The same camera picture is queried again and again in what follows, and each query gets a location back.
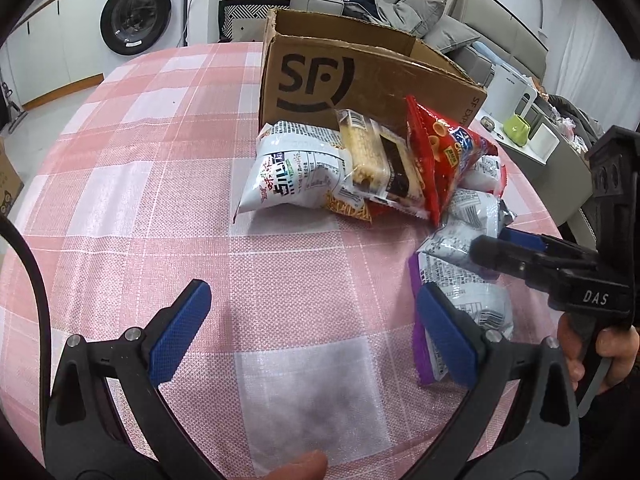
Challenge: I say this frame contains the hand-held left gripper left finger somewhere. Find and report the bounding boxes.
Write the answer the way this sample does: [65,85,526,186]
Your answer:
[44,280,221,480]

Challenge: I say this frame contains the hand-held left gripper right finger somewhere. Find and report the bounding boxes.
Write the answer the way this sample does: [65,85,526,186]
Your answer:
[400,282,581,480]

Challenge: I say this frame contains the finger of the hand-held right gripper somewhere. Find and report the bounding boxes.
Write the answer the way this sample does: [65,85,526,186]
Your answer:
[470,236,557,292]
[500,229,599,264]

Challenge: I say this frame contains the purple-edged white snack packet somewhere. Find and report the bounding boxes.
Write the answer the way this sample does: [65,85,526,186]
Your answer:
[407,252,516,386]

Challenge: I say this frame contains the silver snack packet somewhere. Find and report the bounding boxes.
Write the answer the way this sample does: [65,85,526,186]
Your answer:
[440,187,517,241]
[417,224,502,282]

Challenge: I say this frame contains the large red snack bag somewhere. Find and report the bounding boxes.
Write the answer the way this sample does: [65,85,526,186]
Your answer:
[405,94,508,228]

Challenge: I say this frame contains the clear sponge cake package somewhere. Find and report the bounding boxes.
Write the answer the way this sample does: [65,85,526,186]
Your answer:
[336,109,429,211]

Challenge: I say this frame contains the white noodle snack bag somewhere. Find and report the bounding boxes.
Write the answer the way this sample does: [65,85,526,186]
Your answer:
[232,120,368,223]

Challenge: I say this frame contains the brown cardboard box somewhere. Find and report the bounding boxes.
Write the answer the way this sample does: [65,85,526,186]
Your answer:
[258,7,488,135]

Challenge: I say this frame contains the person's right hand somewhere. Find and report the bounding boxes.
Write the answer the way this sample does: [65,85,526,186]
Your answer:
[556,310,640,393]

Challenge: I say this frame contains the person's left hand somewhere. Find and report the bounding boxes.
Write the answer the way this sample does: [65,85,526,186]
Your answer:
[260,450,329,480]

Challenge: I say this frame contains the grey side table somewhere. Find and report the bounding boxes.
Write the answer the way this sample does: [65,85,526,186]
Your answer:
[472,109,598,237]

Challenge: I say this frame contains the white square holder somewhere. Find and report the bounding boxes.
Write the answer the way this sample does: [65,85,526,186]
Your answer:
[527,122,562,164]

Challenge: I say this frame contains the pile of clothes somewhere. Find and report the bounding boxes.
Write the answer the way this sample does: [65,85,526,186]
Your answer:
[540,93,603,157]

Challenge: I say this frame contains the pink checked tablecloth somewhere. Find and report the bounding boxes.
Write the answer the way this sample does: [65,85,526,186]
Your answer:
[0,40,568,480]

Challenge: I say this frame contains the white appliance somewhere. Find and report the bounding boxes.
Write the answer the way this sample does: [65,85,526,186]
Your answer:
[487,60,539,124]

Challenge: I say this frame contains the grey sofa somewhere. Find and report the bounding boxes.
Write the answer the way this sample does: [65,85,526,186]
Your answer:
[290,0,549,83]

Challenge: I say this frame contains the grey pillow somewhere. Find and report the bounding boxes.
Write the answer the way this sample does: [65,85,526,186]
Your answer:
[394,0,449,39]
[425,15,482,54]

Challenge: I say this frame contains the flat cardboard box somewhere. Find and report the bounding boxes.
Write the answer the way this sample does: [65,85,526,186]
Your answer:
[0,139,26,217]

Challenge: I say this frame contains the dark clothes on sofa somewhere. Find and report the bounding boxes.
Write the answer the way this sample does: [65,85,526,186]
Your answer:
[342,0,397,22]

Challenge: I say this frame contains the white cabinet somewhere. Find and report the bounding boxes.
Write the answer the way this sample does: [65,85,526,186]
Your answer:
[0,0,107,110]

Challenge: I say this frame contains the white washing machine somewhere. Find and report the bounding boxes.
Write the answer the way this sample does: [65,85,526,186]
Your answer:
[92,0,192,57]

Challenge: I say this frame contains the black patterned cushion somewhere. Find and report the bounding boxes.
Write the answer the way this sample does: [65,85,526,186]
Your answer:
[217,0,292,44]

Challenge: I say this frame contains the black cable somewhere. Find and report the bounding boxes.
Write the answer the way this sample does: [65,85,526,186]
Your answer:
[0,215,51,361]

